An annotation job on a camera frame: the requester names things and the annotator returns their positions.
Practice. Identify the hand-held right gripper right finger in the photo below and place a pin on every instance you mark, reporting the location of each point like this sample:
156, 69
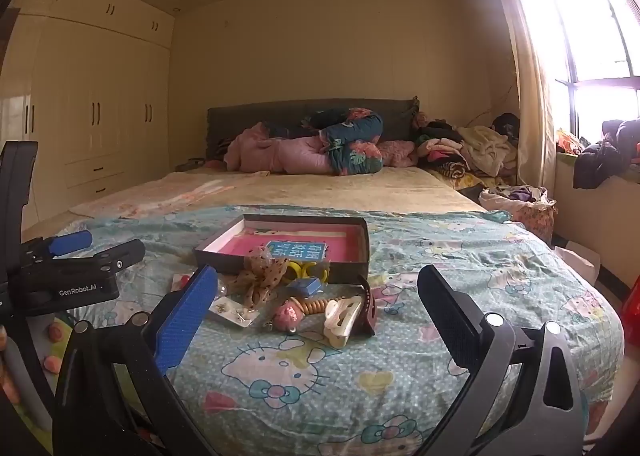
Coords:
447, 318

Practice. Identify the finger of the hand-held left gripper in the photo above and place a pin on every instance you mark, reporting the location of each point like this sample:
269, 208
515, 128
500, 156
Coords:
70, 242
117, 256

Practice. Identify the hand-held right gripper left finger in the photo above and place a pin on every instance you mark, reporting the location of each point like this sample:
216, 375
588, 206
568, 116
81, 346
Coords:
186, 318

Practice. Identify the earring card packet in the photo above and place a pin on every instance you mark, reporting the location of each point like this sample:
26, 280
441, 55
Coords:
231, 312

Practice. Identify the maroon hair clip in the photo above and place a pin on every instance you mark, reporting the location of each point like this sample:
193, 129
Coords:
369, 306

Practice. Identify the beige dotted bow scrunchie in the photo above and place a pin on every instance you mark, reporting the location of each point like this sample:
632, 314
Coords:
260, 271

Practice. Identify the white claw hair clip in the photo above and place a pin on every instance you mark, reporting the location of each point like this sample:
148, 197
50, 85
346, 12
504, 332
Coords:
342, 321

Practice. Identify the dark grey box pink inside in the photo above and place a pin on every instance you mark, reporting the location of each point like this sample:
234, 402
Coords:
345, 256

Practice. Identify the small blue box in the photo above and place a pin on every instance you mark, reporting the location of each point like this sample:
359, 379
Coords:
303, 286

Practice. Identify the yellow hair clips packet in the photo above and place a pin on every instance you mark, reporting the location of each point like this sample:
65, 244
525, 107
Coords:
306, 270

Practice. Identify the person's left hand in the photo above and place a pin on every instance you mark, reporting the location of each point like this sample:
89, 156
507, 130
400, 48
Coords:
4, 342

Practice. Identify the pale pink printed cloth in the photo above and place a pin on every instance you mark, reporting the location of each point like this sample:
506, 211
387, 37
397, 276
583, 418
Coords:
150, 196

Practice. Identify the printed cat blanket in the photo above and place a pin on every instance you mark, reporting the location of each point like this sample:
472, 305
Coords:
425, 246

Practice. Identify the blue printed card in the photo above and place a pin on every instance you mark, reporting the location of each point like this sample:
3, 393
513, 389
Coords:
295, 250

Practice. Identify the floral bag of clothes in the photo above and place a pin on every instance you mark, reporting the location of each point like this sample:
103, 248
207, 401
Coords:
525, 208

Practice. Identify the white paper bag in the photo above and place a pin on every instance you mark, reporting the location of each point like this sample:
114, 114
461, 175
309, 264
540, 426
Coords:
580, 261

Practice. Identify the cream wardrobe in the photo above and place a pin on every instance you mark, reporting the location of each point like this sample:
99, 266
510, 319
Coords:
100, 86

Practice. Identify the pink knit pillow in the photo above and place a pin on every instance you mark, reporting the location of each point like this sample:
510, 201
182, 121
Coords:
397, 152

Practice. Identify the pile of clothes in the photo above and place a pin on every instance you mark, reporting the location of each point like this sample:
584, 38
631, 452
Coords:
480, 146

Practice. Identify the pink and floral bedding pile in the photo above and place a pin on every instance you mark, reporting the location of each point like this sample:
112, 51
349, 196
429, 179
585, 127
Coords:
240, 119

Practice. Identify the red container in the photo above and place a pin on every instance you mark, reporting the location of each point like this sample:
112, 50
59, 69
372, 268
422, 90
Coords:
632, 306

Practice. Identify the pink quilt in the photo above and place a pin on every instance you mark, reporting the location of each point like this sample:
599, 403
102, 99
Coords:
280, 156

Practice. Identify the dark floral quilt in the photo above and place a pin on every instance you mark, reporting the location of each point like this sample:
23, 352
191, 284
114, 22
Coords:
355, 151

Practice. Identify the colourful cloth on windowsill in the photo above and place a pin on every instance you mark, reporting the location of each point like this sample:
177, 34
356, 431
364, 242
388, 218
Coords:
567, 141

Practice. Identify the dark jacket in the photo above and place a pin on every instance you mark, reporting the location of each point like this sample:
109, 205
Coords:
605, 151

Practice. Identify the cream curtain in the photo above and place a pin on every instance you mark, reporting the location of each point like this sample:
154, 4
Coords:
532, 86

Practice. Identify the window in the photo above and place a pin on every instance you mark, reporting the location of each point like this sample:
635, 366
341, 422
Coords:
595, 36

